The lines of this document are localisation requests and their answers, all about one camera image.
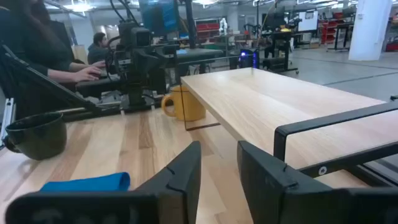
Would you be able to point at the whiteboard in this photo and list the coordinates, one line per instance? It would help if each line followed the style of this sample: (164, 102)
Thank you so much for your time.
(308, 21)

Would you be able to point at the black mug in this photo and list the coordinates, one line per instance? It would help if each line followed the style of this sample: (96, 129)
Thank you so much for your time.
(37, 140)

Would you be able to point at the black vertical pole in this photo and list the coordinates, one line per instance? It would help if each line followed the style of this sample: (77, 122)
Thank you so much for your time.
(190, 25)

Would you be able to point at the blue cloth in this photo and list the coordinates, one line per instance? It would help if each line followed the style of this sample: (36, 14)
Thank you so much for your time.
(93, 183)

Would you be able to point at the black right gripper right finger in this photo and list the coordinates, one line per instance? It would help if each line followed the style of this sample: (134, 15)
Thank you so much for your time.
(264, 186)

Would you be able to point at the person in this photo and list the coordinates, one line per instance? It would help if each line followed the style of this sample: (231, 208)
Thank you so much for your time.
(96, 49)
(31, 46)

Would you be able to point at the person's hand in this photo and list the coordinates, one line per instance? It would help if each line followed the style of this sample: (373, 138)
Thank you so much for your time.
(99, 64)
(88, 74)

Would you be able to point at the yellow mug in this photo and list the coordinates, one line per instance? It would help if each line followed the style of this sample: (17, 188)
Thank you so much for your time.
(186, 105)

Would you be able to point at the computer monitor with dark screen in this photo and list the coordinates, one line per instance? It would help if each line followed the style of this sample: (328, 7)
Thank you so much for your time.
(158, 15)

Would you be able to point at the red storage shelving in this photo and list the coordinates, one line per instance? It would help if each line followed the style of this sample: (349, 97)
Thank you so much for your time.
(207, 31)

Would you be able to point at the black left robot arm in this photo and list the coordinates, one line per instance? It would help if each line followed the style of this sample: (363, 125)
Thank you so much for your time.
(136, 99)

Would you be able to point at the red bin rack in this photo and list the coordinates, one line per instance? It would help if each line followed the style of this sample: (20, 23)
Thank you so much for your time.
(329, 31)

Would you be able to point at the computer tower with blue light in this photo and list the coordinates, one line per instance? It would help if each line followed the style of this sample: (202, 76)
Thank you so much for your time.
(248, 59)

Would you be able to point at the black equipment cart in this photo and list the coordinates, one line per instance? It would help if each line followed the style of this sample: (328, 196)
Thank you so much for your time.
(280, 43)

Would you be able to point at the white pillar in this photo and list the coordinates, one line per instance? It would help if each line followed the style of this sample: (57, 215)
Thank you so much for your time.
(370, 28)

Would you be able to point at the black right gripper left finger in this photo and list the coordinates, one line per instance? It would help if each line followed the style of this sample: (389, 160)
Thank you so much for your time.
(183, 174)

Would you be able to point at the black right mounting frame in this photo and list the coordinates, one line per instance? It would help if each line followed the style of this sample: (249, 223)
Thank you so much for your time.
(382, 175)

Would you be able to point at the silver aluminium extrusion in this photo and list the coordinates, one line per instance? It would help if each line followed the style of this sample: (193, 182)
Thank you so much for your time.
(8, 121)

